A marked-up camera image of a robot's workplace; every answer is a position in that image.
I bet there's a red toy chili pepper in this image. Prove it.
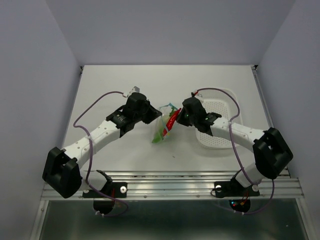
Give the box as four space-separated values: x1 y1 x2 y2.
162 108 181 137

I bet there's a clear zip top bag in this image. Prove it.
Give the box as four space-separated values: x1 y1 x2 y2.
151 103 182 144

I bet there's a white toy radish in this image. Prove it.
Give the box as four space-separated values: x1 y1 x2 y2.
159 104 177 125

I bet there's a green toy pepper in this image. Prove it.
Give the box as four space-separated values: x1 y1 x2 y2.
151 129 164 144

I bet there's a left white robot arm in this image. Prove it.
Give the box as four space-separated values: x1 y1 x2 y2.
42 92 162 199

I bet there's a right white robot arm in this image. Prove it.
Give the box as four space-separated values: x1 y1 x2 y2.
177 97 293 195

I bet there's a white perforated plastic basket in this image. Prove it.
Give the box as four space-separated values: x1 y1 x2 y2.
195 89 238 149

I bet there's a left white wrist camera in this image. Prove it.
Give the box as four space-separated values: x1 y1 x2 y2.
122 86 140 98

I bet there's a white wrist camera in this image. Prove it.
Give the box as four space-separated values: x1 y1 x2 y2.
191 90 204 103
122 86 140 98

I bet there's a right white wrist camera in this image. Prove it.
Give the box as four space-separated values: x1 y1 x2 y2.
191 90 204 103

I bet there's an aluminium frame rail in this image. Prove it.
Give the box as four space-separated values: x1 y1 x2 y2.
41 171 303 201

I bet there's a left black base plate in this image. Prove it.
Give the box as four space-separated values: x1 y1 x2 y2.
82 182 128 199

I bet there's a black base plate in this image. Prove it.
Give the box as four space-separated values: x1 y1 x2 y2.
82 182 128 199
210 180 260 199

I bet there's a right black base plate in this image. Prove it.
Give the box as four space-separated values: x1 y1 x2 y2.
210 180 260 199

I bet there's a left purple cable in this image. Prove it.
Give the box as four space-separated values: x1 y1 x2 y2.
73 91 128 218

